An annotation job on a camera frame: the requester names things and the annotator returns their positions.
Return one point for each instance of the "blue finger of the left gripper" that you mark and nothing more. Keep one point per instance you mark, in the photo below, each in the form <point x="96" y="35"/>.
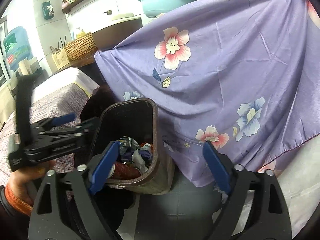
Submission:
<point x="64" y="119"/>

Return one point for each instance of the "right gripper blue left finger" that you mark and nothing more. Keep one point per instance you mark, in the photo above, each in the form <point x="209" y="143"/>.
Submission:
<point x="100" y="166"/>

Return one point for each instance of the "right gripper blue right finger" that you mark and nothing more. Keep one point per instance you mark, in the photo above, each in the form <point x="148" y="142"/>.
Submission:
<point x="219" y="165"/>

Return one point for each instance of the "orange foam fruit net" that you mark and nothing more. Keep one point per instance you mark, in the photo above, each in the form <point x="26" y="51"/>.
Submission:
<point x="120" y="171"/>

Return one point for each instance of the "purple plastic bag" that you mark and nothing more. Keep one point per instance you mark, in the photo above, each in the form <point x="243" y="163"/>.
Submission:
<point x="140" y="159"/>

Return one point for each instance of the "dark brown trash bin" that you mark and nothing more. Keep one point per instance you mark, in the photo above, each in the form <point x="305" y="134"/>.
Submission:
<point x="138" y="120"/>

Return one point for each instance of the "left hand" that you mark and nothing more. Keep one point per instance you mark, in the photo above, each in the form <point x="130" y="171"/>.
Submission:
<point x="20" y="178"/>

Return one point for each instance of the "beige utensil holder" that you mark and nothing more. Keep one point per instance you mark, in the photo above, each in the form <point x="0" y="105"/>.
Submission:
<point x="60" y="58"/>

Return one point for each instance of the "dark wooden counter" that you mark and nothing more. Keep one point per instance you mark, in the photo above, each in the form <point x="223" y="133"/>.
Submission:
<point x="88" y="62"/>

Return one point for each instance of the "woven basket sink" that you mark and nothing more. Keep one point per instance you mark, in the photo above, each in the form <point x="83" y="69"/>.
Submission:
<point x="81" y="47"/>

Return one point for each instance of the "blue water jug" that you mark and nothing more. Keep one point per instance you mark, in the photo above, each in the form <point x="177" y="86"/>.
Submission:
<point x="17" y="47"/>

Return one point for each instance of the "yellow soap dispenser bottle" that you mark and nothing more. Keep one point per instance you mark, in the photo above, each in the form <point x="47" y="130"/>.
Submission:
<point x="79" y="33"/>

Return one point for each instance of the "purple floral cloth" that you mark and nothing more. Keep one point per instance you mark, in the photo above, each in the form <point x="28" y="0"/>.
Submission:
<point x="242" y="74"/>

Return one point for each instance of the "brown white rice cooker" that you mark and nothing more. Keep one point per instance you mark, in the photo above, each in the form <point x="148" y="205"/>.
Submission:
<point x="116" y="32"/>

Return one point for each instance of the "bronze faucet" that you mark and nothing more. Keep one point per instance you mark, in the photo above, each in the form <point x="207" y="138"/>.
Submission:
<point x="108" y="12"/>

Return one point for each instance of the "light blue plastic basin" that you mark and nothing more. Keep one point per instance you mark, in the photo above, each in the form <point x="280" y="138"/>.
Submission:
<point x="153" y="8"/>

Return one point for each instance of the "green wall pouch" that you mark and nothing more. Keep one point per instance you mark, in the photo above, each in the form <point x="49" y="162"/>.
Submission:
<point x="48" y="11"/>

